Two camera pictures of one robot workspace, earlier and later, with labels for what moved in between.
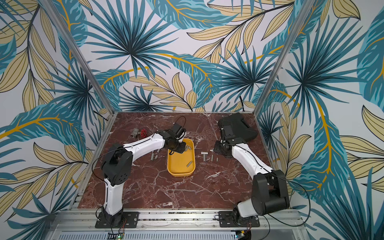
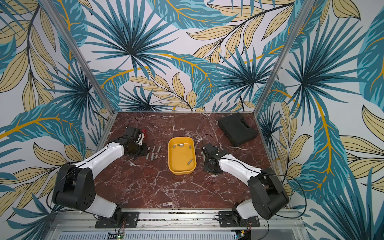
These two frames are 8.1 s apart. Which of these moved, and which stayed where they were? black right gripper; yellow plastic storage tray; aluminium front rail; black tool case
Moved: black right gripper
Stayed: black tool case; yellow plastic storage tray; aluminium front rail
